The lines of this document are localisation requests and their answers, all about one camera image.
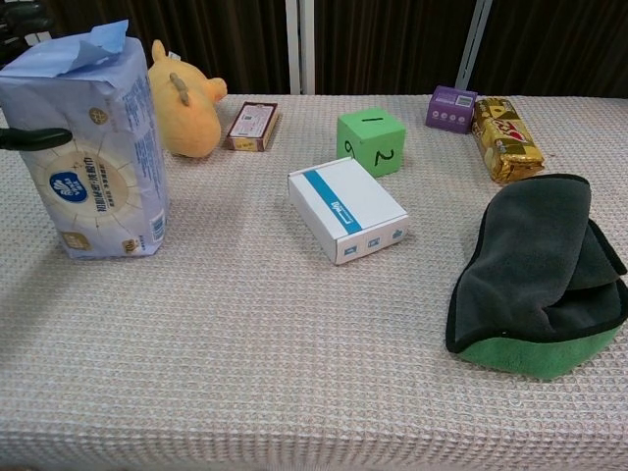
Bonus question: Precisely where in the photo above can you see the yellow plush toy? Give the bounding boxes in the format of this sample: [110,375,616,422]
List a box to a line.
[147,38,230,159]

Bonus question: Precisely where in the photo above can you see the gold snack pack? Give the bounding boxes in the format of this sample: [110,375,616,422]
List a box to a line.
[471,96,547,185]

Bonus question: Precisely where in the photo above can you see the white box with blue stripe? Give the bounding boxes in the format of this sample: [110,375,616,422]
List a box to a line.
[287,156,410,266]

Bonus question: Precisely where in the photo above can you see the small purple box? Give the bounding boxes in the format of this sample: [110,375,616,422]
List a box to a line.
[424,84,479,134]

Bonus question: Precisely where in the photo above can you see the grey green folded cloth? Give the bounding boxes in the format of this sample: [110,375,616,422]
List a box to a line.
[445,173,628,380]

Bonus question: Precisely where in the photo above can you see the blue tissue paper pack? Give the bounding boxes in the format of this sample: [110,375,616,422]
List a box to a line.
[0,19,171,260]

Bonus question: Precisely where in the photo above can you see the white partition frame post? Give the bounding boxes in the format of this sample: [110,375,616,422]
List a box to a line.
[454,0,494,90]
[285,0,316,95]

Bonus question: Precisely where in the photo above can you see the green numbered cube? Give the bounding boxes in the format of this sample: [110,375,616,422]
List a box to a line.
[336,107,407,179]

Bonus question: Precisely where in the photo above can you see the brown pink card box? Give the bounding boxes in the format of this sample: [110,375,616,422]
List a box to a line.
[225,101,281,152]

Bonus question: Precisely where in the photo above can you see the beige waffle tablecloth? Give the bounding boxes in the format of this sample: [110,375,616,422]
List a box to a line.
[0,92,628,471]

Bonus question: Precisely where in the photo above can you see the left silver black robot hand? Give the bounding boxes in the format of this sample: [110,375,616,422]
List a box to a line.
[0,127,75,151]

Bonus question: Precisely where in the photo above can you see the dark pleated curtain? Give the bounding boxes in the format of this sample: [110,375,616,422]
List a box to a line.
[313,0,475,95]
[46,0,290,95]
[468,0,628,99]

